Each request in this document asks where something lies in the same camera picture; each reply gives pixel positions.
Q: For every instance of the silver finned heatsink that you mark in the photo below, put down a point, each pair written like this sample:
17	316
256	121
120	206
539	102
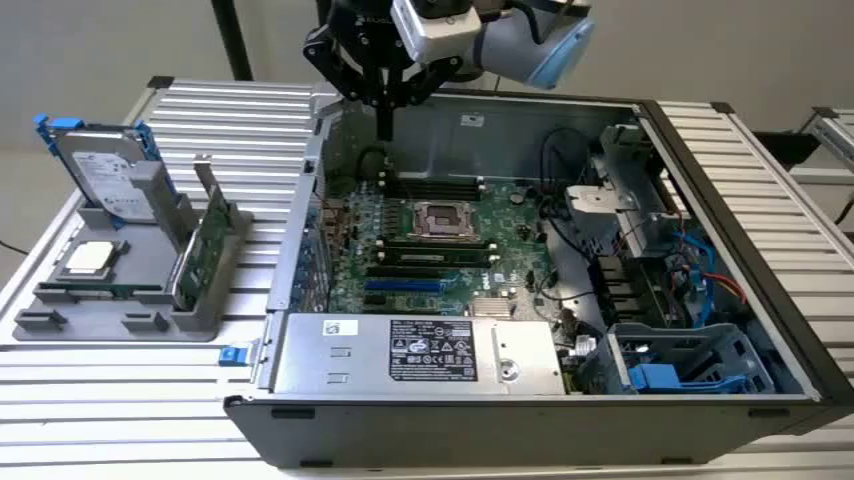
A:
496	309

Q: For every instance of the small aluminium frame table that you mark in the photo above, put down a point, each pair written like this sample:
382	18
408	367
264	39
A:
827	145

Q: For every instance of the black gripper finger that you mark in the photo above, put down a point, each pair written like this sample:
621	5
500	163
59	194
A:
427	82
334	70

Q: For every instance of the grey plastic parts rack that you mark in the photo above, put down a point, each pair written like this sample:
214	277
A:
140	260

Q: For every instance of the blue-grey plastic disk bay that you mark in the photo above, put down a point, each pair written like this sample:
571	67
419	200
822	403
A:
667	340

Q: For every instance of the black stand pole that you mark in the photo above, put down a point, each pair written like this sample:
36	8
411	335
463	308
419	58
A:
234	40

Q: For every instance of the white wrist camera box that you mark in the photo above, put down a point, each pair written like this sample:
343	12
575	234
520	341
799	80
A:
434	25

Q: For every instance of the green RAM stick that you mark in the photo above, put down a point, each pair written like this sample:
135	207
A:
136	289

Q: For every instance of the green motherboard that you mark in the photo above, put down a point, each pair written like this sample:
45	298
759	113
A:
507	250

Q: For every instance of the metal CPU socket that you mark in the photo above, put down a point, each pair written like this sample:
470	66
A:
442	220

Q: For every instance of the RAM stick with white label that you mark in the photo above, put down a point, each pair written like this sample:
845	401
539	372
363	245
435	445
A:
434	257

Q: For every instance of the silver metal drive bracket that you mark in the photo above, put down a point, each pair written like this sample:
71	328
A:
594	200

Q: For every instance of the blue plastic case latch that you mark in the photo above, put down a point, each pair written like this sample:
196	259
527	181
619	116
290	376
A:
236	354

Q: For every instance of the blue expansion slot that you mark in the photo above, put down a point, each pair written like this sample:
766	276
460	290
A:
403	287

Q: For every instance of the black expansion slot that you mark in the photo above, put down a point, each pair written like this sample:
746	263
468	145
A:
400	272

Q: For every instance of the round coin battery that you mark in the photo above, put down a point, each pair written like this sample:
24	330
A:
519	197

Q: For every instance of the silver CPU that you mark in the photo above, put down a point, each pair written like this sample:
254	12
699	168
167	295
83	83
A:
89	257

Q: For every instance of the hard disk in blue carrier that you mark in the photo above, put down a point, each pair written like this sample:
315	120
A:
100	170

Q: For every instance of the grey metal power supply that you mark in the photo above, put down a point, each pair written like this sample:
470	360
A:
374	360

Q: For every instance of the grey and black PC case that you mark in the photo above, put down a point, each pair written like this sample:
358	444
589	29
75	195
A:
467	435

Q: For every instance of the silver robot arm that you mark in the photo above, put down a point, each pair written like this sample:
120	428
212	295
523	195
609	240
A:
514	45

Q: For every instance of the green and black graphics card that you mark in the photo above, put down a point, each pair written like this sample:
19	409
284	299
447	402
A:
203	250

